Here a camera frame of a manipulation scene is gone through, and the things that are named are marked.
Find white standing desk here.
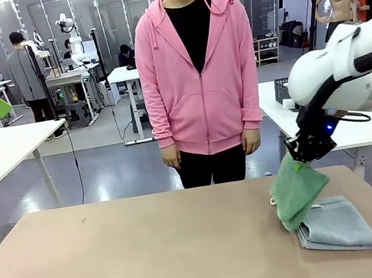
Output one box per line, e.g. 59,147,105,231
105,63,156,148

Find nude mannequin with dark skirt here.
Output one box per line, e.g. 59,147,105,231
311,0,368,45

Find green terry towel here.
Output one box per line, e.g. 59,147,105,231
264,149,338,236

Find person's right hand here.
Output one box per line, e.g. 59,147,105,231
159,144,184,172

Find thin black right gripper cable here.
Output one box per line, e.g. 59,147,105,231
323,106,372,129

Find person in black leaning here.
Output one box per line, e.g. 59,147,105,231
115,42,140,70

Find person in pink hoodie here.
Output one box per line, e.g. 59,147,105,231
124,0,278,195

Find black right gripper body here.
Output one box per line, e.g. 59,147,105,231
295,110,341,158

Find black bags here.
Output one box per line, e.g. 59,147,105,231
277,18,311,52

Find white computer case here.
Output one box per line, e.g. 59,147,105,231
97,77,123,108

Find black stand with white top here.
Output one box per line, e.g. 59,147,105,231
297,0,332,55

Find large white table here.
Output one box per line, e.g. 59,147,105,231
0,116,81,218
255,64,372,190

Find person's right forearm pink sleeve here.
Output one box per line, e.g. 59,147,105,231
141,86,180,152

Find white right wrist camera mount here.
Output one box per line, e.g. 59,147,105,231
281,94,306,113

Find black tripod stand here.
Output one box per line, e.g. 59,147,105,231
23,40,61,125
88,25,116,108

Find wooden shoe shelf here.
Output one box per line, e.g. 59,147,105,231
252,34,285,67

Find black hanging power cable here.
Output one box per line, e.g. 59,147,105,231
62,118,87,206

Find person in grey coat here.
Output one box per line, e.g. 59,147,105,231
2,26,58,128

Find dark grey slotted basket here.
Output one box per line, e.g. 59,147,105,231
272,75,295,105

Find person's left hand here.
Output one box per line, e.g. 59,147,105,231
240,126,265,156

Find light blue terry towel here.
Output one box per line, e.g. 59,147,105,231
292,189,372,263

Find seated person in dark clothes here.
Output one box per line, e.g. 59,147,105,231
59,37,76,61

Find person's left forearm pink sleeve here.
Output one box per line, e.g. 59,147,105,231
231,68,270,133

